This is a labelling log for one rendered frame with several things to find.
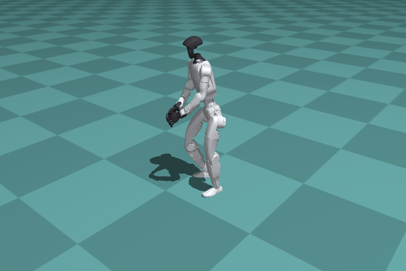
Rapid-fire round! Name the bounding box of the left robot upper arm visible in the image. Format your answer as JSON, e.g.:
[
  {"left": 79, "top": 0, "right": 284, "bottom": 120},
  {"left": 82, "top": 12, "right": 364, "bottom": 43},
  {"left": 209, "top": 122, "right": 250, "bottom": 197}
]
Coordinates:
[{"left": 199, "top": 65, "right": 212, "bottom": 102}]

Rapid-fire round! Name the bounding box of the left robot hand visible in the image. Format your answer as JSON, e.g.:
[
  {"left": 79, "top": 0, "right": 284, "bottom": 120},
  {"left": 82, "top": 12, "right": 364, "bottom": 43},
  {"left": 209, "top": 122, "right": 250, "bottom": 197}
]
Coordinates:
[{"left": 168, "top": 110, "right": 187, "bottom": 127}]

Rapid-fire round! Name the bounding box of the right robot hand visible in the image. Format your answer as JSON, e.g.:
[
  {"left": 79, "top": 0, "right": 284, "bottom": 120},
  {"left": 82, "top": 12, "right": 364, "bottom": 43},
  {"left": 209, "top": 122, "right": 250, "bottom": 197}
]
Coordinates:
[{"left": 166, "top": 102, "right": 181, "bottom": 123}]

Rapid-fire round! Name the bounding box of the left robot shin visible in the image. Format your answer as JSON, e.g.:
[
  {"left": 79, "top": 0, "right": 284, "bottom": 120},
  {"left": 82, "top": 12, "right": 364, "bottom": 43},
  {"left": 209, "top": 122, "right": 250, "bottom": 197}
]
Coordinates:
[{"left": 206, "top": 154, "right": 221, "bottom": 190}]

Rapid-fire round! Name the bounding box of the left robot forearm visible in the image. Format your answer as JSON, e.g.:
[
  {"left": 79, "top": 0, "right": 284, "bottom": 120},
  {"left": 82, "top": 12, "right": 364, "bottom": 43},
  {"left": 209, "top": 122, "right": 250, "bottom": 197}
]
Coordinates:
[{"left": 180, "top": 93, "right": 202, "bottom": 116}]

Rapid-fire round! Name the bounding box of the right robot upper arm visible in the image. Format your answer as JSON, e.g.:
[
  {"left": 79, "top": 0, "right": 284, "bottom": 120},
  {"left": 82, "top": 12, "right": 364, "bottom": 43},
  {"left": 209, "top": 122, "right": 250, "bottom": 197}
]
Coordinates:
[{"left": 185, "top": 60, "right": 195, "bottom": 91}]

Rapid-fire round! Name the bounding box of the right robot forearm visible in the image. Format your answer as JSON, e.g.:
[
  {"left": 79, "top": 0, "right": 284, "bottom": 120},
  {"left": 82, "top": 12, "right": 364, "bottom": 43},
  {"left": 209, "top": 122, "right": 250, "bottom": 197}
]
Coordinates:
[{"left": 177, "top": 84, "right": 191, "bottom": 109}]

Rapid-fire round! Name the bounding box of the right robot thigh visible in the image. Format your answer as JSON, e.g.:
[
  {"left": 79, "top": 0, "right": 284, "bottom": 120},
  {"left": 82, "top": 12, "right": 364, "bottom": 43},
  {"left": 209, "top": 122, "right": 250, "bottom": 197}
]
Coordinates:
[{"left": 185, "top": 109, "right": 209, "bottom": 152}]

